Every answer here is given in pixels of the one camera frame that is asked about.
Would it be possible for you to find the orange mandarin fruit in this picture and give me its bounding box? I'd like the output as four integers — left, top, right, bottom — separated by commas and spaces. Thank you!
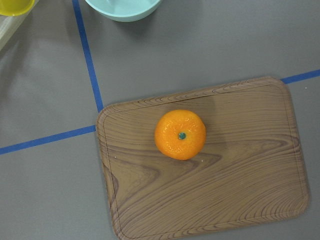
154, 109, 207, 161

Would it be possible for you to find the brown wood-grain tray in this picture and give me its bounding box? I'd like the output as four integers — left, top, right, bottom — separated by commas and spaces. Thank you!
96, 77, 310, 240

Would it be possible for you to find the light green bowl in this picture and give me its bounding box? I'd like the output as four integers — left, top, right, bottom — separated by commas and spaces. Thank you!
85, 0, 163, 23

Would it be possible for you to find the yellow bowl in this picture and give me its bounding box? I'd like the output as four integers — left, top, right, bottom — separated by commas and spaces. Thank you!
0, 0, 35, 17

